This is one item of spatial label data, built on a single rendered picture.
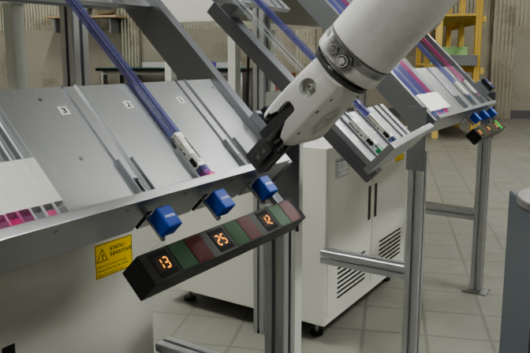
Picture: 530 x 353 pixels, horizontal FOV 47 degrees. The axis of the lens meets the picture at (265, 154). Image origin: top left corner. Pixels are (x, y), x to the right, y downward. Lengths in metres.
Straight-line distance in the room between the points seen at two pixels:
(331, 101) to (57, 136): 0.32
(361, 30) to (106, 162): 0.34
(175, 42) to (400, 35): 0.54
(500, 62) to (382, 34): 8.69
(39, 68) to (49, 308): 9.87
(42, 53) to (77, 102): 10.03
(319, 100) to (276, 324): 0.53
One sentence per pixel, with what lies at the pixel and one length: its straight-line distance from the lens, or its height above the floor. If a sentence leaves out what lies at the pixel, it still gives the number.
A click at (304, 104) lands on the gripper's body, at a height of 0.84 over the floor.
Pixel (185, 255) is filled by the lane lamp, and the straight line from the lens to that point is 0.75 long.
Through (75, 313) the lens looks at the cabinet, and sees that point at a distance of 1.14.
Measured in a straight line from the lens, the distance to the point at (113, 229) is 0.74.
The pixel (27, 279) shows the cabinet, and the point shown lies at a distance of 1.05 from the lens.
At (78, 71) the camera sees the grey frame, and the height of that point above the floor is 0.86.
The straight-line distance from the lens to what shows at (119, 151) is 0.79.
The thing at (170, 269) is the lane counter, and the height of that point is 0.65.
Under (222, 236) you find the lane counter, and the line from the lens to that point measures 0.81.
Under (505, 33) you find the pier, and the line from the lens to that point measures 9.34.
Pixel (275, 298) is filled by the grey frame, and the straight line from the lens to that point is 1.10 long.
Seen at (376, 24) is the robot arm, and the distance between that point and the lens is 0.66.
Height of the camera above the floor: 0.89
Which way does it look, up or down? 9 degrees down
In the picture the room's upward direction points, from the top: straight up
